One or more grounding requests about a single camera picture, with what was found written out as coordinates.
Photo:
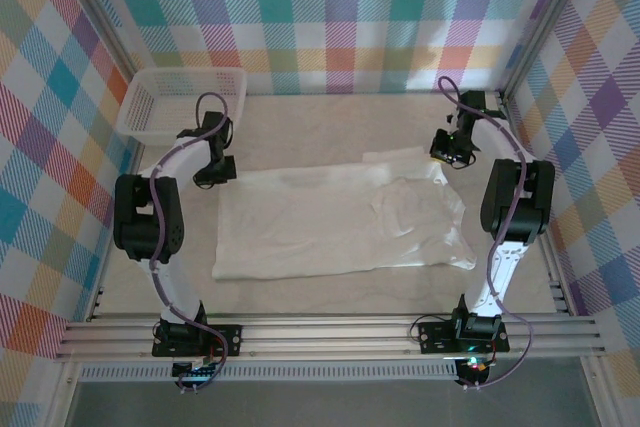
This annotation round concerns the white t-shirt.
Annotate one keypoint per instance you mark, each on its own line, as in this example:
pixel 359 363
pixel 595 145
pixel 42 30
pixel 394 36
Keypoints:
pixel 310 222

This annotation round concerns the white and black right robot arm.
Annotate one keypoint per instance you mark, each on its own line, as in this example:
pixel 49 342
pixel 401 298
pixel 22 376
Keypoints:
pixel 495 282

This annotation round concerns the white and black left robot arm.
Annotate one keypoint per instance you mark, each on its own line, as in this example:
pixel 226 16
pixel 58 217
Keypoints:
pixel 175 292

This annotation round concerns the white perforated plastic basket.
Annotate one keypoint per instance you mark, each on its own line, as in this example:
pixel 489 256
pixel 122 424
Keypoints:
pixel 150 107

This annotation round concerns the right electronics board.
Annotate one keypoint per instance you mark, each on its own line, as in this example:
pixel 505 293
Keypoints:
pixel 475 366

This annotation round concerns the electronics board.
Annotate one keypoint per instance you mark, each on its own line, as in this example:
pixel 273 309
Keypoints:
pixel 475 366
pixel 195 372

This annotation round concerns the left electronics board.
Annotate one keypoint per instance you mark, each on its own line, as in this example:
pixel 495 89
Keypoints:
pixel 195 372

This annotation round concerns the left aluminium frame post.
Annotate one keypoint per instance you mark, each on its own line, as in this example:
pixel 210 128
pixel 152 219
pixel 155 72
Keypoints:
pixel 100 17

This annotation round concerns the aluminium frame post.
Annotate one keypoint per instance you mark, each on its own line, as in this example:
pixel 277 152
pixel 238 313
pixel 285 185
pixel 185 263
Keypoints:
pixel 100 17
pixel 547 17

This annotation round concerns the right aluminium frame post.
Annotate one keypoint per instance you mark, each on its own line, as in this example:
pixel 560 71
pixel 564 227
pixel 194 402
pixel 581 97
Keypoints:
pixel 547 17

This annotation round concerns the right aluminium side rail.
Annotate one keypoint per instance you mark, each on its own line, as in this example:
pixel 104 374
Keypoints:
pixel 556 277

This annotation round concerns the aluminium side rail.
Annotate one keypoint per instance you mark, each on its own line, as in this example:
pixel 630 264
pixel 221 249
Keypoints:
pixel 64 392
pixel 556 277

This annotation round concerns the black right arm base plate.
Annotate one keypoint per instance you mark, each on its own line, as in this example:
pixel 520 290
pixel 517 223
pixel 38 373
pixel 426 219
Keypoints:
pixel 435 337

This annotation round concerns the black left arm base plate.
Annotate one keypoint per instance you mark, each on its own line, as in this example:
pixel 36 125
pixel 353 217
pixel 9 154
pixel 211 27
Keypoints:
pixel 225 334

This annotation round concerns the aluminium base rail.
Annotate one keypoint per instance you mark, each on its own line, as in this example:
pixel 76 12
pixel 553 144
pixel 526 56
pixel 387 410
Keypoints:
pixel 325 337

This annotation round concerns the left aluminium side rail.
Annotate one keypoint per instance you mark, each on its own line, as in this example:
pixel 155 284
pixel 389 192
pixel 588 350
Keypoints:
pixel 64 392

